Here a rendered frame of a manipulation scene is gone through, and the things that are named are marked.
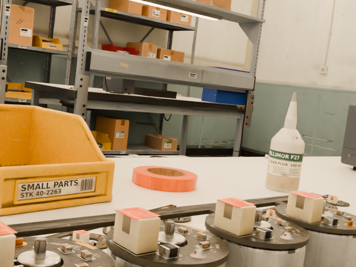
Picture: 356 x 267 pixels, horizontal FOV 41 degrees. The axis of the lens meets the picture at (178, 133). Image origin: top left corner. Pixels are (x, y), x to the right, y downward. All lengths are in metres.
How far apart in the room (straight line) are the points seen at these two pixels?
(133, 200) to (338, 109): 5.26
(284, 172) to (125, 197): 0.17
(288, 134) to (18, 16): 3.89
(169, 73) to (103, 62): 0.45
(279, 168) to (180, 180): 0.11
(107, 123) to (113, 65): 2.21
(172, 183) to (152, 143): 4.78
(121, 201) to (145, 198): 0.02
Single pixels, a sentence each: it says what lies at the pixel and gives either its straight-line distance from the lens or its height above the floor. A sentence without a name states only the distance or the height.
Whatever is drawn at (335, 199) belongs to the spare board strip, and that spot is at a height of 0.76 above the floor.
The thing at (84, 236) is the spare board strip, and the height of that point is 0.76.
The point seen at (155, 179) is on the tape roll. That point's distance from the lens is 0.42.
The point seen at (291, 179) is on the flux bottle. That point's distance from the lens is 0.49.
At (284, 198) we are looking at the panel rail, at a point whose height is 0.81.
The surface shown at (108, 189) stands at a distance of 0.37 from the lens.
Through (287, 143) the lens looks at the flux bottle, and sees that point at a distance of 0.48.
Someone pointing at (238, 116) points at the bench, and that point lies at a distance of 3.42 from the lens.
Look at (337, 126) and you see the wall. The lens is 5.59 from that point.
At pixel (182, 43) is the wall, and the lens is 5.69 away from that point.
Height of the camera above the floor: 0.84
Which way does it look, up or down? 6 degrees down
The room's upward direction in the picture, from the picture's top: 7 degrees clockwise
